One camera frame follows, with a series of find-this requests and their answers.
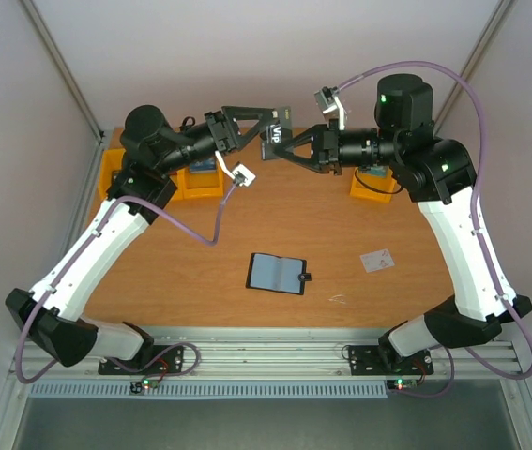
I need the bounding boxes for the aluminium rail frame front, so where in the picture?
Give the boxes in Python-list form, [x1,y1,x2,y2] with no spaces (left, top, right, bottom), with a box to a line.
[22,326,523,381]

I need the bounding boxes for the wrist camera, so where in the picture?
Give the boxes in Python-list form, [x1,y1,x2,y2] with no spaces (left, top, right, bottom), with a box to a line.
[215,151,256,188]
[314,86,347,130]

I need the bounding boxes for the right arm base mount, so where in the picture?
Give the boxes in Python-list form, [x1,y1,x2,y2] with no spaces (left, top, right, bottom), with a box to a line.
[342,345,434,376]

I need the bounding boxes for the yellow bin left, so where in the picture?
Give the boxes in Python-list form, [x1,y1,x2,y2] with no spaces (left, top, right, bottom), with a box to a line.
[97,148,125,201]

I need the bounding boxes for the left aluminium frame post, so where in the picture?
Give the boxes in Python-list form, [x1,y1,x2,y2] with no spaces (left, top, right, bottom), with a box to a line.
[20,0,107,142]

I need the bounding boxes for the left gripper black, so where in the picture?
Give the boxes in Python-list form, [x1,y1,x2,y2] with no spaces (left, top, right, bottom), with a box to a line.
[158,107,274,175]

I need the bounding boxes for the card holder with clear sleeves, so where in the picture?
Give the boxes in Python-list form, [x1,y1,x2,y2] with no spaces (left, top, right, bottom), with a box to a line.
[245,253,312,295]

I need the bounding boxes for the yellow bin middle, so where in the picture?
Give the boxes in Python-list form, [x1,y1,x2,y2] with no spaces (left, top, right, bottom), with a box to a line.
[168,169,185,202]

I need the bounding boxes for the white card with red pattern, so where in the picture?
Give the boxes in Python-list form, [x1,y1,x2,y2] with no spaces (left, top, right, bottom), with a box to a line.
[360,249,395,273]

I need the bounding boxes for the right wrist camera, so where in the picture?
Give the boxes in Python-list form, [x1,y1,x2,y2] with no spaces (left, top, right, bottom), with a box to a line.
[314,86,347,130]

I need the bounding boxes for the circuit board with led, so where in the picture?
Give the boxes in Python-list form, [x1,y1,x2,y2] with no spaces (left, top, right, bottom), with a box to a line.
[129,380,160,395]
[387,378,419,391]

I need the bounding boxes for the right circuit board with LED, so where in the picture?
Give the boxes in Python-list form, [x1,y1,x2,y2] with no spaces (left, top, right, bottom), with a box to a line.
[387,378,419,391]

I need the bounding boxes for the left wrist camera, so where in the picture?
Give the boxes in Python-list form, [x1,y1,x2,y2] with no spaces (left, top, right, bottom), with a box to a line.
[215,151,256,188]

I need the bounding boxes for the right aluminium frame post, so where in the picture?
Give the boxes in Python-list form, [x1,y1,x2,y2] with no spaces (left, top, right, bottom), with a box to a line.
[434,0,517,134]

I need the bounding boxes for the teal card in bin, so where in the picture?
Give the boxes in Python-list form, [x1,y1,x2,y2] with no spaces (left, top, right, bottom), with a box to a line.
[359,166,388,178]

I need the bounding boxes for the aluminium frame post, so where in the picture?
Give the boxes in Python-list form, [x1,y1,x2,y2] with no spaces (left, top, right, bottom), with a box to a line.
[20,0,107,142]
[434,0,517,134]

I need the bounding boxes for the yellow bin right of trio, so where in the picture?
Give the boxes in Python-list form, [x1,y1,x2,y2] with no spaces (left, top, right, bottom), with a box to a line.
[184,160,224,200]

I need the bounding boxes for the black VIP card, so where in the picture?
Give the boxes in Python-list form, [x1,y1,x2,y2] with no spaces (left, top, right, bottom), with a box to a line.
[260,106,293,161]

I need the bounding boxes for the slotted grey cable duct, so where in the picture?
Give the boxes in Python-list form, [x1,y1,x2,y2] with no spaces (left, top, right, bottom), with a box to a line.
[29,380,388,400]

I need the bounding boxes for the yellow bin far right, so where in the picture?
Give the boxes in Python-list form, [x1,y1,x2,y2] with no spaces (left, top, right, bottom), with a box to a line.
[349,166,400,203]

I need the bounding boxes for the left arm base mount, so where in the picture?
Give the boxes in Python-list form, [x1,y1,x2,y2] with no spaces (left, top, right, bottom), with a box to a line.
[98,345,185,376]

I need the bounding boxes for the blue credit card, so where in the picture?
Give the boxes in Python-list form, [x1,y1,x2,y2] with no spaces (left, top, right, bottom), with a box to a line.
[189,157,217,173]

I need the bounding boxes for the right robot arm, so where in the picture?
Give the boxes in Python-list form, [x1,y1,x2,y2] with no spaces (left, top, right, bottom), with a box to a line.
[273,73,532,373]

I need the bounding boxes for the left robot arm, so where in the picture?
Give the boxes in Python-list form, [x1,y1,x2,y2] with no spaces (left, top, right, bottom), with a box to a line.
[6,105,280,373]

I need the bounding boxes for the left circuit board with LED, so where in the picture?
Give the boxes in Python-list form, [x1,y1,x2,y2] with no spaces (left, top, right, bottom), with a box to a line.
[129,380,160,395]

